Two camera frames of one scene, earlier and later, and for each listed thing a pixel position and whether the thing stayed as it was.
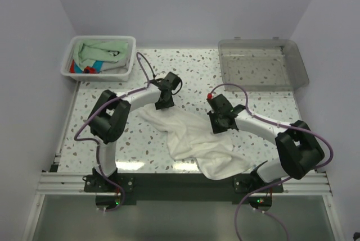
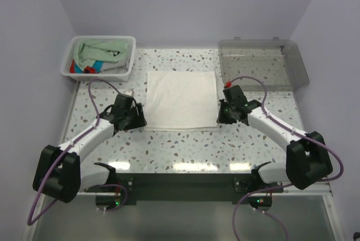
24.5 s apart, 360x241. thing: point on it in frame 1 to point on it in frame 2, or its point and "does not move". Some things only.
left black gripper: (169, 103) to (139, 121)
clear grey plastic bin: (262, 64) does not move
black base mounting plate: (211, 187) does not move
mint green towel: (87, 52) does not move
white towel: (192, 140) to (177, 101)
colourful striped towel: (96, 68) does not move
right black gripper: (216, 129) to (221, 118)
